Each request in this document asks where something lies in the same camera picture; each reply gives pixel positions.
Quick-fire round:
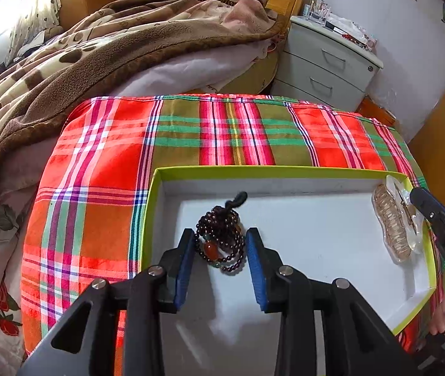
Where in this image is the rose gold hair claw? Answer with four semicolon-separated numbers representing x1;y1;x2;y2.
372;175;424;263

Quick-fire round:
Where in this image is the dark beaded bracelet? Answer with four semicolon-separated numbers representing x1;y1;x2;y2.
193;190;250;275

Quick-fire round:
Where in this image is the red plaid cloth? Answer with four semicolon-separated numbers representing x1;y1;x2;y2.
21;94;445;375

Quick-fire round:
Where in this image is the green-edged white tray box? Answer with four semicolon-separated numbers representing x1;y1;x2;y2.
141;166;436;375

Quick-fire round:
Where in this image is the floral white bedsheet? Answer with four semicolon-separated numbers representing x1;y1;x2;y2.
0;40;271;375

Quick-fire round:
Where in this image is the white nightstand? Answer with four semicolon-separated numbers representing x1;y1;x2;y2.
271;16;384;112

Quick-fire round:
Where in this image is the clear acrylic holder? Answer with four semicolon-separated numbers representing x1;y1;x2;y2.
309;0;331;25

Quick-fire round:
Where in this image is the brown paw-print blanket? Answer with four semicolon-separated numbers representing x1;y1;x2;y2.
0;0;286;166

